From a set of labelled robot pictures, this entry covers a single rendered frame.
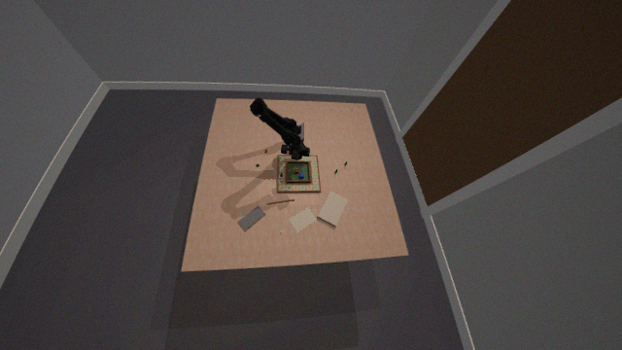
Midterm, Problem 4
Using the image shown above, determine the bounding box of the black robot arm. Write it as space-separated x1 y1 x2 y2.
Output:
250 98 308 160

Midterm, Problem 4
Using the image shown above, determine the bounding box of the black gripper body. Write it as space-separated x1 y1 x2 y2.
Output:
281 144 310 157

